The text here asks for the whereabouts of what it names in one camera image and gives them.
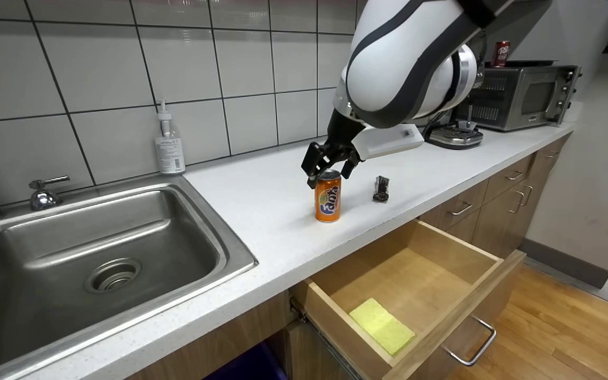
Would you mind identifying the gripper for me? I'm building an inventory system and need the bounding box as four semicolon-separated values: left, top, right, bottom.
301;108;367;189

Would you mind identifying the orange soda can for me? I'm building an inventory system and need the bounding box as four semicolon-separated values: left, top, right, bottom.
314;169;342;223

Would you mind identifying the small black packet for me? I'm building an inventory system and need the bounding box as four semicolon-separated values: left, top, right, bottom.
372;176;391;204

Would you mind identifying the clear pump soap bottle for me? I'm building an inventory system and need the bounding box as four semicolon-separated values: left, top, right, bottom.
155;98;186;175

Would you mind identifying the open wooden drawer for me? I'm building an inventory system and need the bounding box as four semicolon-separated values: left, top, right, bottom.
289;220;527;380

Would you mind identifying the toaster oven door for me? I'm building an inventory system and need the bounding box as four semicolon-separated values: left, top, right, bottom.
515;68;566;131

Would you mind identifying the yellow sponge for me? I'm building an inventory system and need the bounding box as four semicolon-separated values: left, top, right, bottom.
349;298;416;356

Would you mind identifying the silver toaster oven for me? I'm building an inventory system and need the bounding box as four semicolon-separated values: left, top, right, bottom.
461;64;583;132

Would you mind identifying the closed wooden drawer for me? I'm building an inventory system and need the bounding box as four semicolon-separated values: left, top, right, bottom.
483;155;533;204
419;179;490;231
528;134;572;181

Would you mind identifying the stainless steel sink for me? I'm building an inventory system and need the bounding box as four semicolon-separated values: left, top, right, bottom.
0;174;259;380

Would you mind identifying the wooden cabinet door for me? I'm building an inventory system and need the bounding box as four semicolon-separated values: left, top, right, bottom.
471;182;535;260

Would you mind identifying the chrome tap lever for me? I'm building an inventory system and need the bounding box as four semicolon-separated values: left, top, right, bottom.
28;175;71;212

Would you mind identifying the toaster oven door handle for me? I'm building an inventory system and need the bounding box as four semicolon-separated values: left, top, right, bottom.
544;78;562;121

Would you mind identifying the blue bin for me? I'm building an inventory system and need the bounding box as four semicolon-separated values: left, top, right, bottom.
203;340;288;380

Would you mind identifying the red soda can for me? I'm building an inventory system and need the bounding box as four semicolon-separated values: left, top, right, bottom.
491;41;511;69

